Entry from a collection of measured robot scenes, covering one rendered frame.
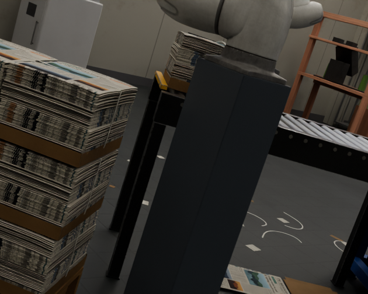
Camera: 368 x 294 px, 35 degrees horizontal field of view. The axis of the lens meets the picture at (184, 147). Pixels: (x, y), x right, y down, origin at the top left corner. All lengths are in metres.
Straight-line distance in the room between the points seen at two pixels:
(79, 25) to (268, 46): 4.98
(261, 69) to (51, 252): 0.81
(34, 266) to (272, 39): 0.95
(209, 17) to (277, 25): 0.19
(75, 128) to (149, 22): 6.41
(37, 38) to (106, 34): 1.60
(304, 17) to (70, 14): 4.18
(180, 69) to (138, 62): 5.72
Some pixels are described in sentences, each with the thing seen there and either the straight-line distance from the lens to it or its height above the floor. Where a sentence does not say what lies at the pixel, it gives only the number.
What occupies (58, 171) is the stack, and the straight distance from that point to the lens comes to 1.70.
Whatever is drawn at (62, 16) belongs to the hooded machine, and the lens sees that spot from 6.36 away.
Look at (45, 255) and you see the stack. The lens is 1.78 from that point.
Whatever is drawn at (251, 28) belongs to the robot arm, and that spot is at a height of 1.12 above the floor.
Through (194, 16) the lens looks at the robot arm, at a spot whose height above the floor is 1.11.
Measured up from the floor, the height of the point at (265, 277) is 0.01.
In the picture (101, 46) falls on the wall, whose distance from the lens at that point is 7.70.
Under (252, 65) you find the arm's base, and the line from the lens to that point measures 1.59.
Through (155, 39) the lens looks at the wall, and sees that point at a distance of 8.13.
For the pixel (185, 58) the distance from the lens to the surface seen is 2.35.
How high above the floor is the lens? 1.10
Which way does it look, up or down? 12 degrees down
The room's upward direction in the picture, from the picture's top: 18 degrees clockwise
